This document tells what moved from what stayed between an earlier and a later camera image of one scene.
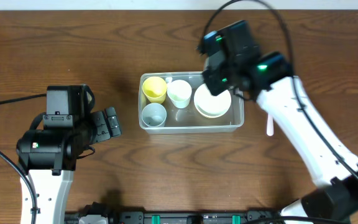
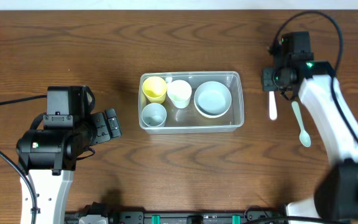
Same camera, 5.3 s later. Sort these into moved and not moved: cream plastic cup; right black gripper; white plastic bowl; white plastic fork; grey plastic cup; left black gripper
Moved: right black gripper; white plastic fork
Not moved: cream plastic cup; left black gripper; grey plastic cup; white plastic bowl
